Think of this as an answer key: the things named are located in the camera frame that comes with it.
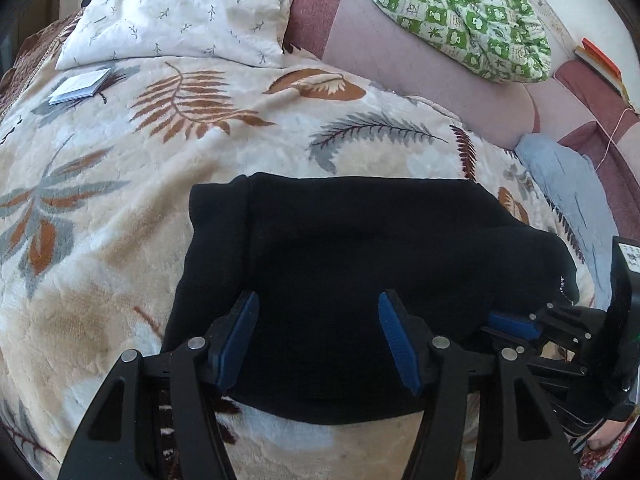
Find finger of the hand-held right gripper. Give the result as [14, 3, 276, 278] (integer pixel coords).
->
[485, 302, 608, 348]
[480, 327, 591, 377]

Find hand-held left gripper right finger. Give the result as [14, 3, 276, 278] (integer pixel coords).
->
[377, 290, 583, 480]

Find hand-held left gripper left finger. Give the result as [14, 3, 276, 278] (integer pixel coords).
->
[57, 290, 261, 480]

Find black pants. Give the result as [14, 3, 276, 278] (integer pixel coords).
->
[162, 172, 581, 426]

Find person's right hand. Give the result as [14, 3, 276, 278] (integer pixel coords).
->
[585, 422, 626, 456]

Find leaf print fleece blanket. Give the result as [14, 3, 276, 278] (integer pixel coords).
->
[0, 55, 601, 480]

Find light blue quilted cloth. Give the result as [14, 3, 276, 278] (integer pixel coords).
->
[515, 132, 618, 311]

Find pink maroon patchwork bedsheet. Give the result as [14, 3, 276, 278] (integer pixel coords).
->
[282, 0, 640, 256]

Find small white booklet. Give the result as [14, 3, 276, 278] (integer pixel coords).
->
[48, 67, 113, 106]

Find green patterned quilt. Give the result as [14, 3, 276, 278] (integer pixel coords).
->
[345, 0, 553, 83]

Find white sprig print pillow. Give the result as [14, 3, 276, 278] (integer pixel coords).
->
[55, 0, 303, 71]

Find brown lace cloth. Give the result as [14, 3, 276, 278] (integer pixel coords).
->
[0, 10, 83, 111]

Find thin pink cord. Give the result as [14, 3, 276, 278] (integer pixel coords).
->
[592, 107, 640, 171]

